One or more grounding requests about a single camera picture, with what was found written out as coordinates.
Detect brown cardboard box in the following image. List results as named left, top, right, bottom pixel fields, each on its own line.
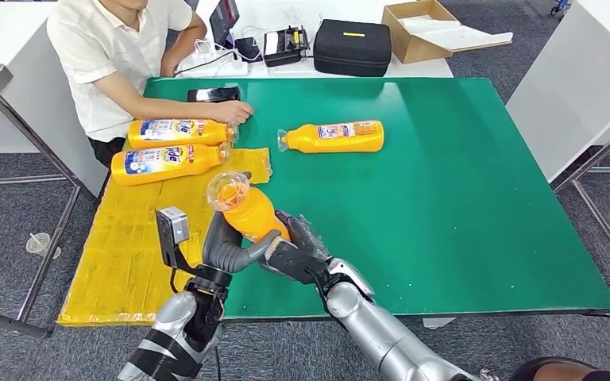
left=380, top=0, right=515, bottom=65

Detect orange detergent bottle clear cap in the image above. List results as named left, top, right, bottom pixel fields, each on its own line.
left=206, top=171, right=291, bottom=244
left=276, top=120, right=385, bottom=155
left=110, top=141, right=231, bottom=187
left=126, top=118, right=238, bottom=152

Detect white paper sheet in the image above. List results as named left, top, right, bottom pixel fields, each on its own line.
left=398, top=17, right=515, bottom=52

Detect person's right hand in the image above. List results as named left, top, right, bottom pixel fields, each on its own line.
left=212, top=99, right=255, bottom=125

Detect small black device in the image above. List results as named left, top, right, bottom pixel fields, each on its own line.
left=234, top=37, right=263, bottom=63

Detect black smartphone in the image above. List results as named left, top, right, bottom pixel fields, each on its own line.
left=187, top=86, right=241, bottom=103

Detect clear plastic cup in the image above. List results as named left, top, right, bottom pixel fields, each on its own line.
left=25, top=232, right=63, bottom=260

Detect white power strip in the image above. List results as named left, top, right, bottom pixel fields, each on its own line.
left=176, top=51, right=249, bottom=79

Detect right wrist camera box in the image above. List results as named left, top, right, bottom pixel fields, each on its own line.
left=265, top=237, right=332, bottom=285

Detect dark tablet computer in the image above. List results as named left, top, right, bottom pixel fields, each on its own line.
left=209, top=0, right=241, bottom=51

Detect yellow taped cardboard sheet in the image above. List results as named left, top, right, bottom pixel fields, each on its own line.
left=56, top=147, right=273, bottom=328

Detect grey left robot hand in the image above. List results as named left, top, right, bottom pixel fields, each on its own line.
left=202, top=210, right=282, bottom=275

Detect black zip carry case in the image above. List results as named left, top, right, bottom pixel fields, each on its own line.
left=313, top=18, right=393, bottom=79

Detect person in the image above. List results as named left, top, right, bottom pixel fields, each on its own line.
left=45, top=0, right=255, bottom=169

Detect steel table legs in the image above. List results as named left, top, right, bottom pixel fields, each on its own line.
left=550, top=113, right=610, bottom=289

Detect black label printer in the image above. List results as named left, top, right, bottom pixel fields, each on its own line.
left=262, top=26, right=311, bottom=68

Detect white table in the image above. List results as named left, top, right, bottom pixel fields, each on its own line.
left=505, top=0, right=610, bottom=183
left=176, top=0, right=454, bottom=80
left=0, top=2, right=109, bottom=198

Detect black power cable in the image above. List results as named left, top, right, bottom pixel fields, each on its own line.
left=173, top=50, right=237, bottom=79

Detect person's leg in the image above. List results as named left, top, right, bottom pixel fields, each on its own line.
left=510, top=357, right=610, bottom=381

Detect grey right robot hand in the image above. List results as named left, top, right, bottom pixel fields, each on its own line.
left=257, top=210, right=334, bottom=285

